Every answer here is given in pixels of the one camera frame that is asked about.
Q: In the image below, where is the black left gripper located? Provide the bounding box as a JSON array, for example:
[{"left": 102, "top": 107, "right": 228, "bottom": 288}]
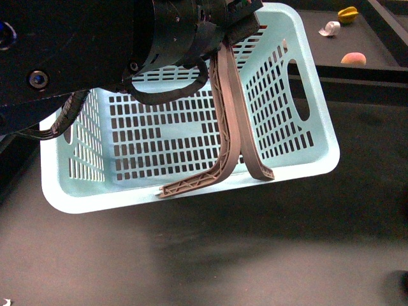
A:
[{"left": 140, "top": 1, "right": 263, "bottom": 69}]

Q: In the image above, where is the brown front basket handle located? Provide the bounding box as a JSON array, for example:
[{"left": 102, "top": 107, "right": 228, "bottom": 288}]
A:
[{"left": 159, "top": 41, "right": 240, "bottom": 198}]

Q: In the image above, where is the brown basket handle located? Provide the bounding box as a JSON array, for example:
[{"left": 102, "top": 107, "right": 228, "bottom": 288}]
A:
[
  {"left": 225, "top": 44, "right": 275, "bottom": 181},
  {"left": 159, "top": 41, "right": 240, "bottom": 198}
]

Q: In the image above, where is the light blue plastic basket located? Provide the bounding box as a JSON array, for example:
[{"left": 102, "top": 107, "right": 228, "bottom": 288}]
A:
[{"left": 41, "top": 3, "right": 340, "bottom": 214}]

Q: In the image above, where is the yellow starfruit far right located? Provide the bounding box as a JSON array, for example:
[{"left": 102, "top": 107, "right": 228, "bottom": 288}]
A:
[{"left": 337, "top": 6, "right": 359, "bottom": 25}]

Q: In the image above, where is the pink peach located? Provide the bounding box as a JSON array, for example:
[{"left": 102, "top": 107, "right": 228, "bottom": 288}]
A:
[{"left": 340, "top": 52, "right": 367, "bottom": 66}]

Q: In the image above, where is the black fruit display tray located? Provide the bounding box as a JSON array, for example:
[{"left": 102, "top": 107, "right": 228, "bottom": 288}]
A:
[{"left": 296, "top": 0, "right": 408, "bottom": 106}]

